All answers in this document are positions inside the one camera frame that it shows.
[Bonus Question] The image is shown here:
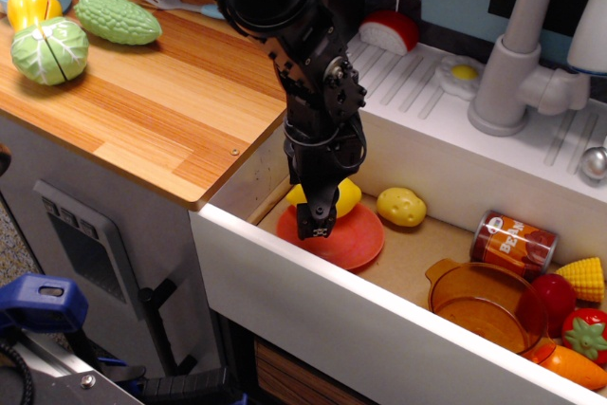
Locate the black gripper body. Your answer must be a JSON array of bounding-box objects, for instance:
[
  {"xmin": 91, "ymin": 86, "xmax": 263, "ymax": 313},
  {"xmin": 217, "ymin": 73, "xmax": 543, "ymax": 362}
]
[{"xmin": 284, "ymin": 114, "xmax": 367, "ymax": 209}]

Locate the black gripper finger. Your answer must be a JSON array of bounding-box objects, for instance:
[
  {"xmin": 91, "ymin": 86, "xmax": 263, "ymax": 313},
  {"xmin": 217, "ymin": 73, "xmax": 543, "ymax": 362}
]
[{"xmin": 296, "ymin": 204, "xmax": 337, "ymax": 240}]

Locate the yellow toy lemon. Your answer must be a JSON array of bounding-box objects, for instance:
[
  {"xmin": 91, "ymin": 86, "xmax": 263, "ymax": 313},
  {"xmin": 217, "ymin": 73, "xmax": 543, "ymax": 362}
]
[{"xmin": 285, "ymin": 178, "xmax": 362, "ymax": 218}]

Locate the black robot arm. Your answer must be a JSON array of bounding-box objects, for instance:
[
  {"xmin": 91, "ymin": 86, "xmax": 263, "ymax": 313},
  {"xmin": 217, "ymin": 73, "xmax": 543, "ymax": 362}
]
[{"xmin": 216, "ymin": 0, "xmax": 367, "ymax": 239}]

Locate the pink plastic plate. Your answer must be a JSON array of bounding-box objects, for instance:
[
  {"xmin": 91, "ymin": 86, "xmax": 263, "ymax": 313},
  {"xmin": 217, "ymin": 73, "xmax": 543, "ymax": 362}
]
[{"xmin": 276, "ymin": 203, "xmax": 385, "ymax": 270}]

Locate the yellow toy potato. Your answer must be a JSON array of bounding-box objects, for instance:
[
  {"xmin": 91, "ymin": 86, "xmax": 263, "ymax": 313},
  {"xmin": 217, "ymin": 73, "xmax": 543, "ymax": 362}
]
[{"xmin": 377, "ymin": 187, "xmax": 427, "ymax": 228}]

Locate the toy fried egg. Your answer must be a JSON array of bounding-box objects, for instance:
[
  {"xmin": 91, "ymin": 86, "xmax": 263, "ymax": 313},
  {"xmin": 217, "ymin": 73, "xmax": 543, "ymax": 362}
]
[{"xmin": 434, "ymin": 55, "xmax": 485, "ymax": 101}]

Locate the orange toy bean can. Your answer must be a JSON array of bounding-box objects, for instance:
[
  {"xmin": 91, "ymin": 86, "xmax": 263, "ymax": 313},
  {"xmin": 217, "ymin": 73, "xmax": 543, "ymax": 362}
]
[{"xmin": 469, "ymin": 210, "xmax": 560, "ymax": 282}]

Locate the grey toy faucet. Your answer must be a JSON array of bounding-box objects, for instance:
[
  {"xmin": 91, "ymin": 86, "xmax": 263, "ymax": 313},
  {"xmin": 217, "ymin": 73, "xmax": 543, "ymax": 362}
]
[{"xmin": 468, "ymin": 0, "xmax": 590, "ymax": 137}]

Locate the transparent orange toy pot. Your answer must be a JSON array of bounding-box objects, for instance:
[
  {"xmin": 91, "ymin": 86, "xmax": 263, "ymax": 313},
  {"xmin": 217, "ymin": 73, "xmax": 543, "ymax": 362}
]
[{"xmin": 426, "ymin": 259, "xmax": 555, "ymax": 363}]

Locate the grey and blue spatula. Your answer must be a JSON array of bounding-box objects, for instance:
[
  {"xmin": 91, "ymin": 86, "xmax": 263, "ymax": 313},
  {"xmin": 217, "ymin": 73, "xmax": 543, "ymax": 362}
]
[{"xmin": 144, "ymin": 0, "xmax": 224, "ymax": 20}]

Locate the grey toy oven door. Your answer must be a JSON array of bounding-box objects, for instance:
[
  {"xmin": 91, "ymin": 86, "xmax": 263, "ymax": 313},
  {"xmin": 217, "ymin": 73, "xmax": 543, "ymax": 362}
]
[{"xmin": 33, "ymin": 180, "xmax": 197, "ymax": 376}]

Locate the green toy bitter gourd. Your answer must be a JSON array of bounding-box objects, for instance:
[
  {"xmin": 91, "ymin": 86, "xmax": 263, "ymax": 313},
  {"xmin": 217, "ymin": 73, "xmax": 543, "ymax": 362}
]
[{"xmin": 74, "ymin": 0, "xmax": 162, "ymax": 46}]

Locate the red toy apple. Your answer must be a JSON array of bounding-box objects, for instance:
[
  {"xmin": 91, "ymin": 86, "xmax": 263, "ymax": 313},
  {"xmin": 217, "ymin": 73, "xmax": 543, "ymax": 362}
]
[{"xmin": 531, "ymin": 273, "xmax": 577, "ymax": 338}]

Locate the silver round knob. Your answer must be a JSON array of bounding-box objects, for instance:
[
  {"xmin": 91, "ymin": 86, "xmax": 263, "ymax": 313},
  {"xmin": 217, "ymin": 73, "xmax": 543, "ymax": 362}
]
[{"xmin": 579, "ymin": 146, "xmax": 607, "ymax": 182}]

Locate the white bottle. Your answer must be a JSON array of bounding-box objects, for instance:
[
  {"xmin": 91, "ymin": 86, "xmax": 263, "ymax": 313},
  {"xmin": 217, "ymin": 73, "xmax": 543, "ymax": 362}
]
[{"xmin": 567, "ymin": 0, "xmax": 606, "ymax": 77}]

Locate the yellow toy corn piece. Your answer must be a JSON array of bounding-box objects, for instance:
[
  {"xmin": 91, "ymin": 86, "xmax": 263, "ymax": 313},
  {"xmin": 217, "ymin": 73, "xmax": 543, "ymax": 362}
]
[{"xmin": 555, "ymin": 257, "xmax": 605, "ymax": 304}]

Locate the green toy cabbage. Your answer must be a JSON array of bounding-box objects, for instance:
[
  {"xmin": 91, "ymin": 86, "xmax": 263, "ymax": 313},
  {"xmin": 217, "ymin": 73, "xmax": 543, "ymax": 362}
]
[{"xmin": 10, "ymin": 17, "xmax": 89, "ymax": 85}]

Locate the orange toy carrot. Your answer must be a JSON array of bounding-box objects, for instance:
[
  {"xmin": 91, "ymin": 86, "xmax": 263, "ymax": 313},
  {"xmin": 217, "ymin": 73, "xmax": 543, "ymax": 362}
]
[{"xmin": 530, "ymin": 344, "xmax": 606, "ymax": 391}]

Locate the blue clamp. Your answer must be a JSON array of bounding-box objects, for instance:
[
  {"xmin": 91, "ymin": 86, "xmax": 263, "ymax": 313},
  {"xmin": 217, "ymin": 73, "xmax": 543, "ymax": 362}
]
[{"xmin": 1, "ymin": 273, "xmax": 88, "ymax": 334}]

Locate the red toy tomato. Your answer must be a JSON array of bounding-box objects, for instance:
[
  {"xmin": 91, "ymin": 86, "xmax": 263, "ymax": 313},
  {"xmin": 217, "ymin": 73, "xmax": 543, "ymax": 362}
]
[{"xmin": 561, "ymin": 308, "xmax": 606, "ymax": 365}]

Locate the yellow toy bell pepper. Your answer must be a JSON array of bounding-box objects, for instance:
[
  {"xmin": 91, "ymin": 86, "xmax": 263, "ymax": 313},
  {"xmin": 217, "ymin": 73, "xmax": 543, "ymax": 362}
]
[{"xmin": 7, "ymin": 0, "xmax": 63, "ymax": 32}]

